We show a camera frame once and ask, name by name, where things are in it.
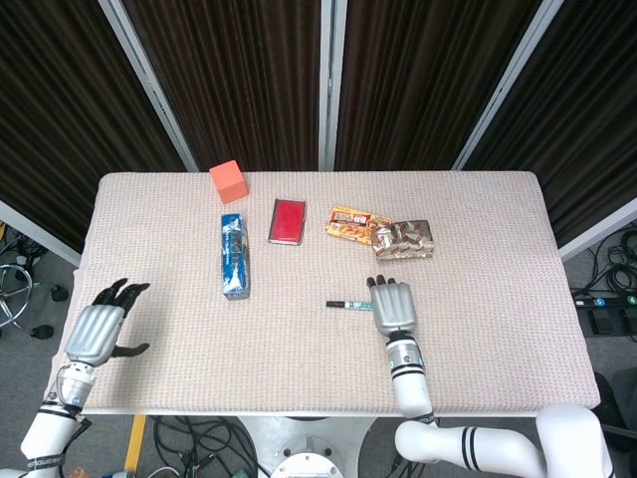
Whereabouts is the blue rectangular box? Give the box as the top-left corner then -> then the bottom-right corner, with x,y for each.
219,212 -> 252,302

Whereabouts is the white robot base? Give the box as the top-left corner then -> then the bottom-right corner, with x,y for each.
237,415 -> 380,478

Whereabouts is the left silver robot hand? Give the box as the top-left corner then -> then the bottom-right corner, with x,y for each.
64,278 -> 151,367

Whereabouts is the black cable bundle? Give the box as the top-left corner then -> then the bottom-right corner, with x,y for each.
584,218 -> 637,296

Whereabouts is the chrome stool base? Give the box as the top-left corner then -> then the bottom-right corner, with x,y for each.
0,262 -> 70,341

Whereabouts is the dark fabric partition panel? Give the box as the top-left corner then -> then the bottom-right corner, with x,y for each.
0,0 -> 201,266
451,0 -> 637,263
320,0 -> 566,173
98,0 -> 345,173

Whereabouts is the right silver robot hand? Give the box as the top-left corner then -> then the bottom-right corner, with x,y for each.
365,274 -> 419,341

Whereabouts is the black power strip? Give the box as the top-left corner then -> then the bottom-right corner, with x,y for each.
570,293 -> 637,313

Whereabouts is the orange snack packet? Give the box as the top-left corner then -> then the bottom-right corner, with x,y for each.
324,206 -> 392,247

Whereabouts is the black foot pedal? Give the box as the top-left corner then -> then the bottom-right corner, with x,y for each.
588,308 -> 619,336

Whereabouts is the red card case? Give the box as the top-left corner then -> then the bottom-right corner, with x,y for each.
267,197 -> 309,246

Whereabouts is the orange foam cube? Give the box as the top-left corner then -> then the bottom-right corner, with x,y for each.
208,159 -> 249,205

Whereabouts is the black cable tangle under table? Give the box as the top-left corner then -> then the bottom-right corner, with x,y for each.
148,415 -> 263,478

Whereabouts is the red white snack bag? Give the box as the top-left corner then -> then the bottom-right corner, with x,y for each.
371,218 -> 437,262

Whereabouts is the pink woven table cloth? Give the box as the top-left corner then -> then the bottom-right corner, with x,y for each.
43,171 -> 601,414

